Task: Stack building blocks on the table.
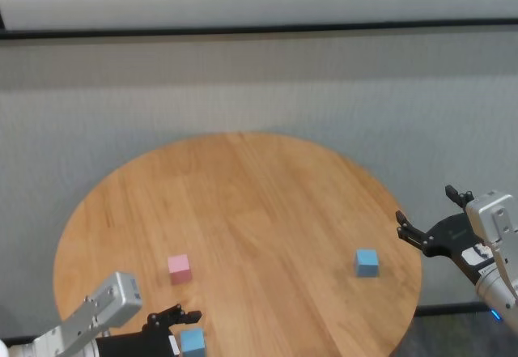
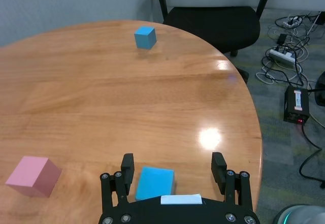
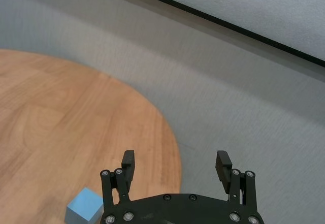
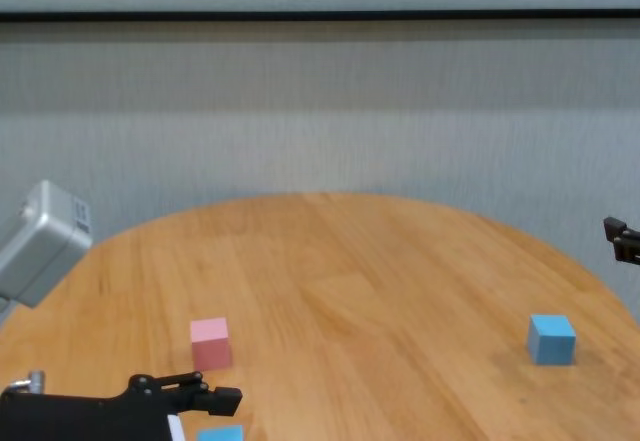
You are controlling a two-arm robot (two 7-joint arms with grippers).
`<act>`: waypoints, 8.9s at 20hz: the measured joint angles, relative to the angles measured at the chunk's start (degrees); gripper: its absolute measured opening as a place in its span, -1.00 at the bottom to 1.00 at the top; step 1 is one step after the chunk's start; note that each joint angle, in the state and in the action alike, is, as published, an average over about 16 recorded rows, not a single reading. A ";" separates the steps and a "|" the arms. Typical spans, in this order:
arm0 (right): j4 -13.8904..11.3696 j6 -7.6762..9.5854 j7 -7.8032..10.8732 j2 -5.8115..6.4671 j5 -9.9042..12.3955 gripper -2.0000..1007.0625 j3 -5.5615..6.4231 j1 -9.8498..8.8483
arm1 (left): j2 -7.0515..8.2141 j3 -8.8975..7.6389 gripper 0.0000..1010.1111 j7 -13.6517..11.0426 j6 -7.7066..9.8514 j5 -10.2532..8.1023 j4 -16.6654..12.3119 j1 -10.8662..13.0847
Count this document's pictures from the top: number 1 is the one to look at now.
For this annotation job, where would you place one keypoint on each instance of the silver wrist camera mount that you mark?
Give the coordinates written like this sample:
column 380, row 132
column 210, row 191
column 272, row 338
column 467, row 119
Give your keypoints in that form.
column 491, row 215
column 117, row 292

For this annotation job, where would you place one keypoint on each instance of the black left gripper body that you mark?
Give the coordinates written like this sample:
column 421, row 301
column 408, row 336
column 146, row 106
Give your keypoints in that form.
column 137, row 345

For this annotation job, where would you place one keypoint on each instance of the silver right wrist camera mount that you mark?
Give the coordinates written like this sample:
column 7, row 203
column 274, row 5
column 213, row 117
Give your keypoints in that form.
column 491, row 215

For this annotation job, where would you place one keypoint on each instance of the black wall trim strip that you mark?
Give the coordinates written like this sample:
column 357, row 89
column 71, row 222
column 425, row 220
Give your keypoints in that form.
column 259, row 29

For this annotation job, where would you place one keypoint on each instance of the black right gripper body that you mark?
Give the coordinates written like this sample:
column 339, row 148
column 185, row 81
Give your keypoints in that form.
column 453, row 235

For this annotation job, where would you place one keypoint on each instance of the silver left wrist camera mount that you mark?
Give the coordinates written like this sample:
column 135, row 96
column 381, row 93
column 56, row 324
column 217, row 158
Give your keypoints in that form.
column 117, row 292

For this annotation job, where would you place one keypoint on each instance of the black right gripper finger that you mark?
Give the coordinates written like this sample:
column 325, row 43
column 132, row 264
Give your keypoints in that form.
column 413, row 235
column 459, row 197

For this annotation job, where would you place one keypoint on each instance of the black floor strip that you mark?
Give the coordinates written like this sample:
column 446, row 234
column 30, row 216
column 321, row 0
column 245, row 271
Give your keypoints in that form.
column 453, row 309

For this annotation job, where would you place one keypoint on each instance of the blue cube block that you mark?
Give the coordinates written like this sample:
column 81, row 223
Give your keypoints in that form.
column 367, row 264
column 192, row 342

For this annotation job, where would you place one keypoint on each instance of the pink cube block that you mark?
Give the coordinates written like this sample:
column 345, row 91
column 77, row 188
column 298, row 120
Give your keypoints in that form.
column 179, row 270

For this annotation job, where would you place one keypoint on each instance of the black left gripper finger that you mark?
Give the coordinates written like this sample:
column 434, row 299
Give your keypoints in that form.
column 188, row 317

